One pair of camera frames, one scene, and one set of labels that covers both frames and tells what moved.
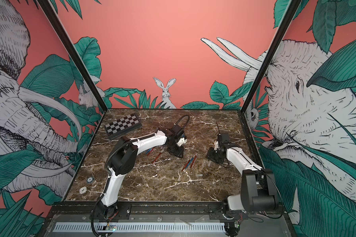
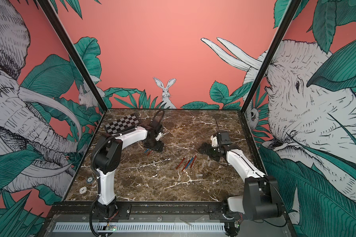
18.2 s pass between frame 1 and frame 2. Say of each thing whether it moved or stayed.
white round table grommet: stayed
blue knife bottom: stayed
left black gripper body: moved
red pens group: moved
